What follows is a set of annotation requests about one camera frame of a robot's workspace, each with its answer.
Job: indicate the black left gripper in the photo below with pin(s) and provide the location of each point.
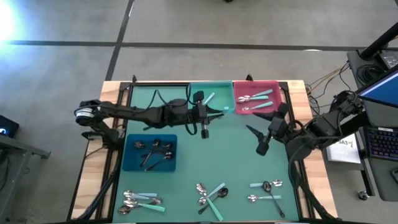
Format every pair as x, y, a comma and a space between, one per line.
200, 113

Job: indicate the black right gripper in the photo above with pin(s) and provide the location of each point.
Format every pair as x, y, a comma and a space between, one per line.
277, 127

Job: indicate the translucent teal plastic bin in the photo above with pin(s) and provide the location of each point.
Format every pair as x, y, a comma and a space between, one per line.
217, 93

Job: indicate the blue plastic bin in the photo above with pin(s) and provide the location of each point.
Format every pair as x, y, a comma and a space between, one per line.
130, 161

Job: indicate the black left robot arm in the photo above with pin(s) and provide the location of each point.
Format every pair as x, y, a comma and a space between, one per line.
130, 112

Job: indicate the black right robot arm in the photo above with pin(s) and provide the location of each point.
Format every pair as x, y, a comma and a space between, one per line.
325, 126

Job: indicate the pink plastic bin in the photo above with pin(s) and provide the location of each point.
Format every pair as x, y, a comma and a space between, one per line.
239, 88

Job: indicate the green table mat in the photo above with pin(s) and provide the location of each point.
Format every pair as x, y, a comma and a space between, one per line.
217, 161

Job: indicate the white paper sheet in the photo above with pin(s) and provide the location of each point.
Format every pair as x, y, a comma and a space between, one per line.
343, 152

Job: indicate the black computer keyboard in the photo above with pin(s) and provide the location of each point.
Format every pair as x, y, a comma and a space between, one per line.
382, 143

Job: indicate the caster wheel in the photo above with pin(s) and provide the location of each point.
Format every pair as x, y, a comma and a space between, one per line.
363, 196

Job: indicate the computer monitor blue screen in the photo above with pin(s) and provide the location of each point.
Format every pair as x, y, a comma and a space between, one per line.
382, 91

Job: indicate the grey computer desk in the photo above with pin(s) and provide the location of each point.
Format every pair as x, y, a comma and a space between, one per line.
382, 180

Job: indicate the black power adapter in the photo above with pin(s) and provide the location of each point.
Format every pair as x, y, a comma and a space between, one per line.
388, 59

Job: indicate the black diagonal pole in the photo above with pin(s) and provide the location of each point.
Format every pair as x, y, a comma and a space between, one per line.
381, 42

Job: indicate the grey metal cart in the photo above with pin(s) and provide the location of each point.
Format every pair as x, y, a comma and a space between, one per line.
18, 149

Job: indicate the black device blue light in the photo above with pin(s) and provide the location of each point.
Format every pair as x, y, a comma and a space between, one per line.
9, 124

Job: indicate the black aluminium table frame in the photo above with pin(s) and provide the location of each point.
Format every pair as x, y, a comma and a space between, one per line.
284, 90

